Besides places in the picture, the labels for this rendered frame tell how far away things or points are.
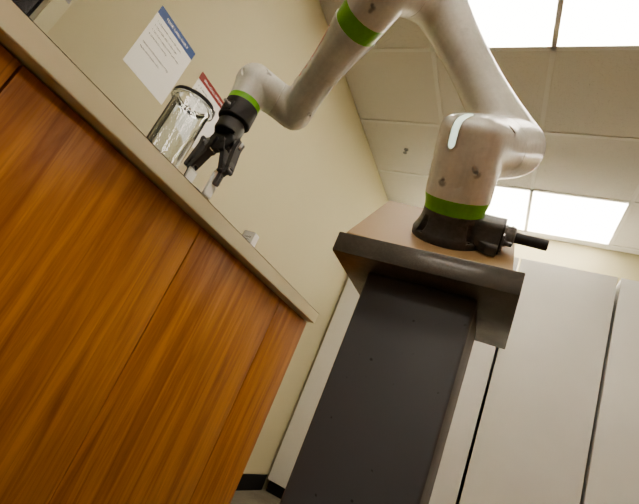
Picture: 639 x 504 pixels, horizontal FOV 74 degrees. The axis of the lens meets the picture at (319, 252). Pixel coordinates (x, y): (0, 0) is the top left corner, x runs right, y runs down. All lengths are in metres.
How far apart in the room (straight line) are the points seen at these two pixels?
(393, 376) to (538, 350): 2.55
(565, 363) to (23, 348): 2.97
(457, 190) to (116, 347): 0.72
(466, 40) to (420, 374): 0.72
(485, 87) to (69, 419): 1.05
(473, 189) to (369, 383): 0.40
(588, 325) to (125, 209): 2.99
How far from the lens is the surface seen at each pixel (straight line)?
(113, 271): 0.87
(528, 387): 3.18
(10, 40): 0.74
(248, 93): 1.22
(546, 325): 3.30
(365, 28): 1.07
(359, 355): 0.76
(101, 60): 1.68
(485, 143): 0.83
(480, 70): 1.05
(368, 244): 0.76
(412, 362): 0.74
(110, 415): 1.00
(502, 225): 0.88
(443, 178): 0.85
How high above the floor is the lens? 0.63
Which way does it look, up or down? 19 degrees up
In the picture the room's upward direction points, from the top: 24 degrees clockwise
